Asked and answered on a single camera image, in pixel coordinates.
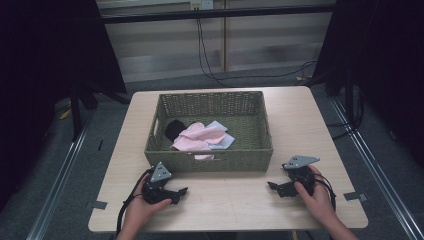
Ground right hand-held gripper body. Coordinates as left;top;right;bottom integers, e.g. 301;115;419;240
281;154;321;198

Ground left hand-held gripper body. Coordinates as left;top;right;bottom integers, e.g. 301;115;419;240
141;161;175;205

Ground person's left hand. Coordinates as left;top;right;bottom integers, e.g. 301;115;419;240
123;172;173;232

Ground person's right hand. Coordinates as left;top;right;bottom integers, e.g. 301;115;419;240
293;165;335;224

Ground pink cloth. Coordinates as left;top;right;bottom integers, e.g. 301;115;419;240
171;121;229;161

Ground black cloth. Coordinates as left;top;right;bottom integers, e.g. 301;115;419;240
164;119;196;143

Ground pale blue cloth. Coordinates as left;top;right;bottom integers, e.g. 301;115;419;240
205;120;236;151

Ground green woven basket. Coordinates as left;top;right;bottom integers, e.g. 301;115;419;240
144;90;274;173

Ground black metal stand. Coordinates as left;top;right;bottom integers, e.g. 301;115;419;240
324;66;366;141
69;89;132;142

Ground black curtain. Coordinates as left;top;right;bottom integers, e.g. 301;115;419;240
0;0;128;213
311;0;424;169

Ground right hand-held gripper cable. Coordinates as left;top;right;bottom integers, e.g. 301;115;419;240
308;166;338;213

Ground hand-held gripper cable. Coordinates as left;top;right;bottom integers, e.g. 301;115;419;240
308;166;338;213
115;167;155;238

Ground left hand-held gripper cable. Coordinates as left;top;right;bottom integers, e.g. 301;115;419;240
115;167;155;238

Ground metal floor rail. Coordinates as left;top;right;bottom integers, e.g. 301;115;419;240
25;114;94;240
329;97;424;240

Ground black wall cable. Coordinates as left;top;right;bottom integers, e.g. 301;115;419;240
195;18;318;88

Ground white wall socket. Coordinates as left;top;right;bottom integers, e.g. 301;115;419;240
189;0;214;11

